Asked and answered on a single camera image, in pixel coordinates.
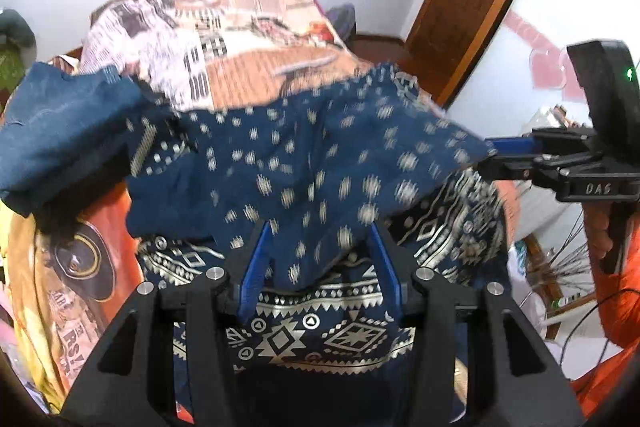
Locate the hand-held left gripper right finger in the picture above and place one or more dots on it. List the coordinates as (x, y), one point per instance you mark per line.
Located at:
(387, 267)

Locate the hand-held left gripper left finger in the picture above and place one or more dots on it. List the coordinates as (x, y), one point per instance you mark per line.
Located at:
(257, 267)

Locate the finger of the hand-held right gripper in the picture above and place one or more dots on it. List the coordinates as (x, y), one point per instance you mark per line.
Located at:
(515, 145)
(520, 169)

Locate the navy patterned hooded jacket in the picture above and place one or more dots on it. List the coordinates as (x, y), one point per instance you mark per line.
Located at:
(300, 157)

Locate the person's right forearm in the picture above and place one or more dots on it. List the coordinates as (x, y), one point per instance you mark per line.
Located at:
(625, 322)

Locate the person's right hand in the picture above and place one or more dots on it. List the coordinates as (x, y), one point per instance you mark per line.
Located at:
(595, 232)

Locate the pink heart sticker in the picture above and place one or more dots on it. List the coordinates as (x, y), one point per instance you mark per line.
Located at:
(545, 67)

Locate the printed blanket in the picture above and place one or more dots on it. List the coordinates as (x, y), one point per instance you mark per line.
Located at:
(250, 72)

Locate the grey backpack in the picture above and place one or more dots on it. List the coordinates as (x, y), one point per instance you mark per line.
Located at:
(342, 19)

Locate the blue jeans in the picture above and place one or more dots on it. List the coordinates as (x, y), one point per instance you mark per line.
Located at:
(65, 122)

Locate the green patterned cloth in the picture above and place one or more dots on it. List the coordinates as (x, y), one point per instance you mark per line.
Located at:
(10, 72)

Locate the grey jacket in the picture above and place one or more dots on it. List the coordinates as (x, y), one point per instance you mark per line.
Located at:
(17, 32)

